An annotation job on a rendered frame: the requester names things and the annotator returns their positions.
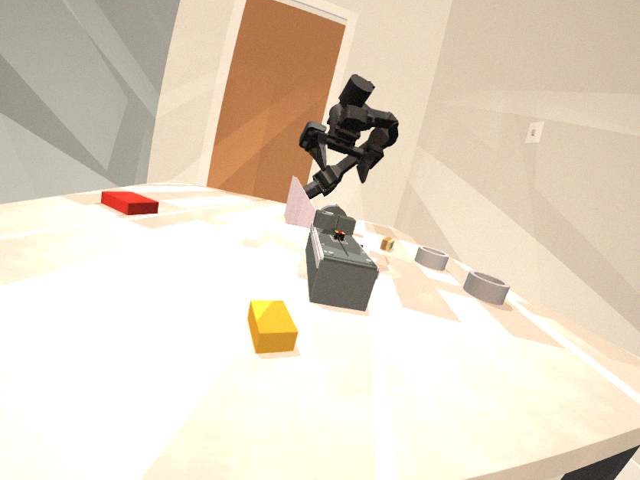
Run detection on red rectangular block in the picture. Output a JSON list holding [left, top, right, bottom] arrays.
[[101, 191, 159, 215]]

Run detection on grey short cylinder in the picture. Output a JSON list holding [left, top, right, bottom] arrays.
[[415, 246, 449, 271], [463, 270, 511, 305]]

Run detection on orange block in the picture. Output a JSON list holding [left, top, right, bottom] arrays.
[[247, 300, 298, 354]]

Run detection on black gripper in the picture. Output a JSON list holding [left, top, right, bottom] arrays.
[[299, 116, 384, 183]]

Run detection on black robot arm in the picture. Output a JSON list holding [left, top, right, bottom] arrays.
[[303, 74, 399, 200]]

